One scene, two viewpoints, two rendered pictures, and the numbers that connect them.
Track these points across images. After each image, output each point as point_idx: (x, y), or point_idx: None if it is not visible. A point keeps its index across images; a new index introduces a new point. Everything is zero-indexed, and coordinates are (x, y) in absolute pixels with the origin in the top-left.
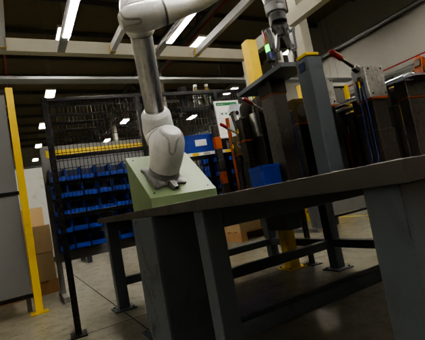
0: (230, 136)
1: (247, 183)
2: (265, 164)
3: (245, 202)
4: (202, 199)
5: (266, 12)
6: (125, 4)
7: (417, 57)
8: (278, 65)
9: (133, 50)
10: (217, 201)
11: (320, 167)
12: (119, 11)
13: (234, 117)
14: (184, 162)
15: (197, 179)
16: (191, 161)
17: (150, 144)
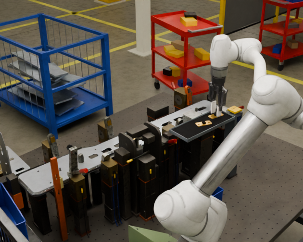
0: (59, 180)
1: (146, 215)
2: (220, 187)
3: None
4: (290, 221)
5: (224, 76)
6: (301, 102)
7: (188, 86)
8: (233, 118)
9: (258, 136)
10: (298, 214)
11: (232, 173)
12: None
13: (77, 154)
14: (150, 233)
15: (168, 237)
16: (142, 228)
17: (214, 226)
